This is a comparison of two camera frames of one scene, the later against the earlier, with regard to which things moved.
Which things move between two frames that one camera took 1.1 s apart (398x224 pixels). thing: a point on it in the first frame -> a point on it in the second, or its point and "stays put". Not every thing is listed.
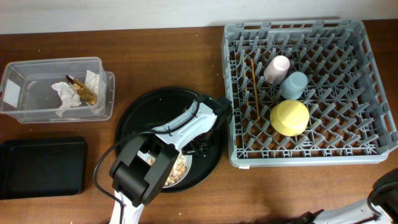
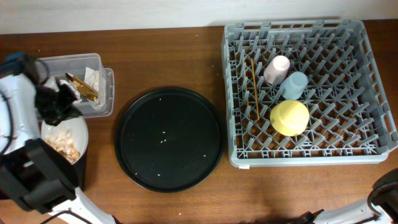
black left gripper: (196, 154) -> (55, 117)
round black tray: (157, 106) stays put
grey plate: (180, 171) -> (78, 127)
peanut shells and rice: (178, 168) -> (64, 144)
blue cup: (293, 85) stays put
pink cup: (277, 69) stays put
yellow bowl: (289, 117) stays put
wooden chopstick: (255, 91) stays put
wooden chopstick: (246, 88) stays put
